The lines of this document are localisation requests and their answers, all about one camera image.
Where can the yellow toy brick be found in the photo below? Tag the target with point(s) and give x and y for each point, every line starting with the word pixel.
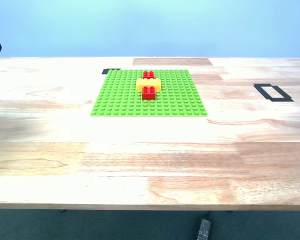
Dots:
pixel 148 83

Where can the red square toy brick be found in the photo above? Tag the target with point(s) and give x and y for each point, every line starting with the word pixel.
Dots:
pixel 149 95
pixel 149 74

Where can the green studded baseplate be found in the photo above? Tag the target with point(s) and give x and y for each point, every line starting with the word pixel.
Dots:
pixel 120 100

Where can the short black tape strip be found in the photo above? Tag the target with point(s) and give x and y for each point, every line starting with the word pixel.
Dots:
pixel 105 71

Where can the black tape rectangle outline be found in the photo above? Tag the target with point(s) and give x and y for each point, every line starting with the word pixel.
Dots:
pixel 261 90

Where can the grey speckled metal bar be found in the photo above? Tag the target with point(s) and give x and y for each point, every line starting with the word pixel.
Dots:
pixel 204 230

